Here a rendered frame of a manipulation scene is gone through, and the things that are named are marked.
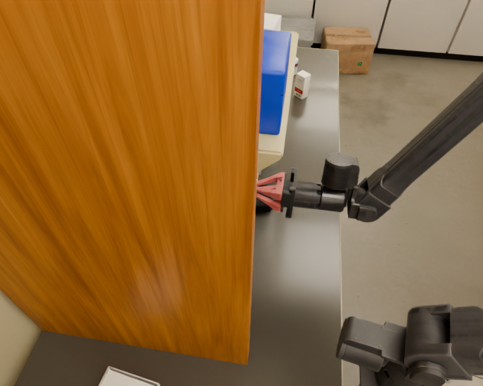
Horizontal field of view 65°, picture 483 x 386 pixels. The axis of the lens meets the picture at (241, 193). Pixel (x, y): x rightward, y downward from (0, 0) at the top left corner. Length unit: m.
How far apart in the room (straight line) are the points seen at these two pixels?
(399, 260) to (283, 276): 1.36
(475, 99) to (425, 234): 1.76
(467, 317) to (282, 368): 0.50
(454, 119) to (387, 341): 0.40
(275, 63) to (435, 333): 0.37
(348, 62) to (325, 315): 2.82
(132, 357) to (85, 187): 0.56
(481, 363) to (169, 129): 0.41
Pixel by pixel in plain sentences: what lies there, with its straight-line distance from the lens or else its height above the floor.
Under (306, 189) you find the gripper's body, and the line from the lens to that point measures 0.81.
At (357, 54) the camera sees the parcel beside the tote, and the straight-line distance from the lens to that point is 3.53.
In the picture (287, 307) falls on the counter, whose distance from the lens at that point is 0.98.
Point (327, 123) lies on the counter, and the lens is 1.46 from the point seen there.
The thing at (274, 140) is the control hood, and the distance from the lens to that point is 0.48.
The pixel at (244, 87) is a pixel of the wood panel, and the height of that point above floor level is 1.65.
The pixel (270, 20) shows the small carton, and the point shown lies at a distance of 0.62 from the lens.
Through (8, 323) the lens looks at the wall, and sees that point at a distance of 1.00.
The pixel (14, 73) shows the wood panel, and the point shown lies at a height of 1.64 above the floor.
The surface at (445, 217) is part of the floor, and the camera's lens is 2.61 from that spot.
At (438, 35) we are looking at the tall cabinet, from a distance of 3.98.
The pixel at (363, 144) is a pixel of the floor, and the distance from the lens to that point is 2.89.
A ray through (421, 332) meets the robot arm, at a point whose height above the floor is 1.37.
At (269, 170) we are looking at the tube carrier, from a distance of 1.00.
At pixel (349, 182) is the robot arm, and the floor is 1.26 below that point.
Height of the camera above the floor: 1.82
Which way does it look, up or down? 49 degrees down
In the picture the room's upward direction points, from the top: straight up
